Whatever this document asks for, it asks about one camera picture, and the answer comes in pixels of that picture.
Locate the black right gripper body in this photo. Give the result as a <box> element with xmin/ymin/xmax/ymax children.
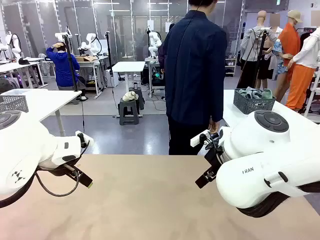
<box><xmin>204</xmin><ymin>139</ymin><xmax>227</xmax><ymax>176</ymax></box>

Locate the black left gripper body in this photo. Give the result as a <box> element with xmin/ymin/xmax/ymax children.
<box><xmin>37</xmin><ymin>163</ymin><xmax>76</xmax><ymax>178</ymax></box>

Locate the grey towel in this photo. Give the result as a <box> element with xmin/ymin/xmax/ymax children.
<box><xmin>236</xmin><ymin>86</ymin><xmax>262</xmax><ymax>99</ymax></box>

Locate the person's right forearm navy sleeve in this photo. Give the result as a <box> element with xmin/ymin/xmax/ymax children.
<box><xmin>209</xmin><ymin>94</ymin><xmax>226</xmax><ymax>123</ymax></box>

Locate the dark grey plastic basket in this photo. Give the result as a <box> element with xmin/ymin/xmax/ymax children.
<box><xmin>233</xmin><ymin>88</ymin><xmax>277</xmax><ymax>115</ymax></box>

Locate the light grey plastic basket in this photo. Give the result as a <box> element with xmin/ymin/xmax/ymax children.
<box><xmin>0</xmin><ymin>94</ymin><xmax>30</xmax><ymax>114</ymax></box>

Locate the person's right hand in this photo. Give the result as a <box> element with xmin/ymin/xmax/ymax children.
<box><xmin>208</xmin><ymin>117</ymin><xmax>221</xmax><ymax>133</ymax></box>

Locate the white side table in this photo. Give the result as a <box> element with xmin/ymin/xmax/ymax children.
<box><xmin>222</xmin><ymin>89</ymin><xmax>320</xmax><ymax>128</ymax></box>
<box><xmin>0</xmin><ymin>88</ymin><xmax>83</xmax><ymax>138</ymax></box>

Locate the grey step stool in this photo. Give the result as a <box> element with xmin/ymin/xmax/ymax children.
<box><xmin>118</xmin><ymin>98</ymin><xmax>140</xmax><ymax>126</ymax></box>
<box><xmin>128</xmin><ymin>86</ymin><xmax>146</xmax><ymax>111</ymax></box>

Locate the person in navy jacket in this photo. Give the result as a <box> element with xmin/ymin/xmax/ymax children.
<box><xmin>157</xmin><ymin>0</ymin><xmax>229</xmax><ymax>156</ymax></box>

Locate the white shoe shelf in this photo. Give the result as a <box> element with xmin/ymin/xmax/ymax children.
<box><xmin>224</xmin><ymin>56</ymin><xmax>238</xmax><ymax>77</ymax></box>

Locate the beige cloth bundle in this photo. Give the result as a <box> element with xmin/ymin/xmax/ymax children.
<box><xmin>121</xmin><ymin>90</ymin><xmax>140</xmax><ymax>102</ymax></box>

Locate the desk with lit computer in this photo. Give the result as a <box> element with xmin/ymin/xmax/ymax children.
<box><xmin>144</xmin><ymin>56</ymin><xmax>166</xmax><ymax>99</ymax></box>

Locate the seated person in blue hoodie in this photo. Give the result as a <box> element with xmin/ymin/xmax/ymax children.
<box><xmin>45</xmin><ymin>41</ymin><xmax>88</xmax><ymax>101</ymax></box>

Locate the long white workbench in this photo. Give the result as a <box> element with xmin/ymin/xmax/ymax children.
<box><xmin>0</xmin><ymin>61</ymin><xmax>46</xmax><ymax>89</ymax></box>

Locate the white workbench desk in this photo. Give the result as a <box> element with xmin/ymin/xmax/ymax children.
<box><xmin>73</xmin><ymin>56</ymin><xmax>111</xmax><ymax>100</ymax></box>

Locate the person in purple hoodie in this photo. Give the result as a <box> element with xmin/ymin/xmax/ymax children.
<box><xmin>157</xmin><ymin>41</ymin><xmax>168</xmax><ymax>76</ymax></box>

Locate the brown cardboard box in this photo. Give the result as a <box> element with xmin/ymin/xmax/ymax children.
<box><xmin>75</xmin><ymin>55</ymin><xmax>99</xmax><ymax>63</ymax></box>

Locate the white standing desk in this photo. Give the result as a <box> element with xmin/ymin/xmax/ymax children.
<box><xmin>111</xmin><ymin>61</ymin><xmax>146</xmax><ymax>118</ymax></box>

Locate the mannequin in grey shirt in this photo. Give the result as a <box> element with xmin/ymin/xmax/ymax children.
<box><xmin>239</xmin><ymin>10</ymin><xmax>279</xmax><ymax>88</ymax></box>

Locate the figure in blue floral dress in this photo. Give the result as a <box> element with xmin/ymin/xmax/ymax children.
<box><xmin>268</xmin><ymin>12</ymin><xmax>290</xmax><ymax>81</ymax></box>

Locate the black pole stand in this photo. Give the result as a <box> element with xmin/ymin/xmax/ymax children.
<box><xmin>104</xmin><ymin>31</ymin><xmax>115</xmax><ymax>78</ymax></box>

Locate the mannequin in orange trousers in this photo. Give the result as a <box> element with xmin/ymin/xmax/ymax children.
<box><xmin>285</xmin><ymin>26</ymin><xmax>320</xmax><ymax>111</ymax></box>

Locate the mannequin in orange shirt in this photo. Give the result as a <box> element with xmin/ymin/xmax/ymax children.
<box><xmin>272</xmin><ymin>9</ymin><xmax>305</xmax><ymax>102</ymax></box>

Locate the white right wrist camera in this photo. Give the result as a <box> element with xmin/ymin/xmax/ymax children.
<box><xmin>190</xmin><ymin>129</ymin><xmax>212</xmax><ymax>148</ymax></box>

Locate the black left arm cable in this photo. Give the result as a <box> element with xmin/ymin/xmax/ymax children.
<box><xmin>0</xmin><ymin>139</ymin><xmax>90</xmax><ymax>209</ymax></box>

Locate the black right arm cable sleeve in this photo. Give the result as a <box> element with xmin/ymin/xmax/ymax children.
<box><xmin>237</xmin><ymin>183</ymin><xmax>320</xmax><ymax>218</ymax></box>

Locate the black camera tripod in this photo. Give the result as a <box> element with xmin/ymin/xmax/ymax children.
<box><xmin>61</xmin><ymin>24</ymin><xmax>88</xmax><ymax>101</ymax></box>
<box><xmin>236</xmin><ymin>26</ymin><xmax>272</xmax><ymax>90</ymax></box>

